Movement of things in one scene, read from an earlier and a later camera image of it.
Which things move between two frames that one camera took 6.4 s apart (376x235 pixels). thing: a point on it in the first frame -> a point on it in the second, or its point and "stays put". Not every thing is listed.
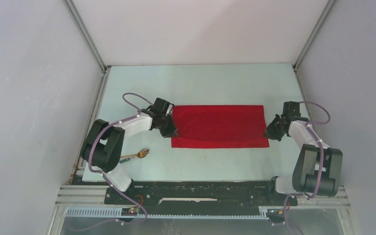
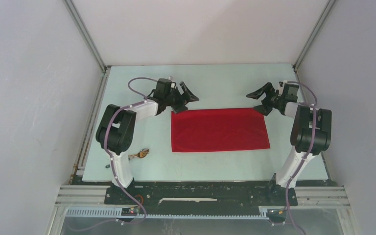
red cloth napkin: [215, 126] stays put
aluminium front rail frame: [91, 197] stays put
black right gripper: [270, 132] -> [268, 88]
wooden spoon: [143, 153] stays put
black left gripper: [172, 130] -> [187, 96]
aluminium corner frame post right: [329, 6] stays put
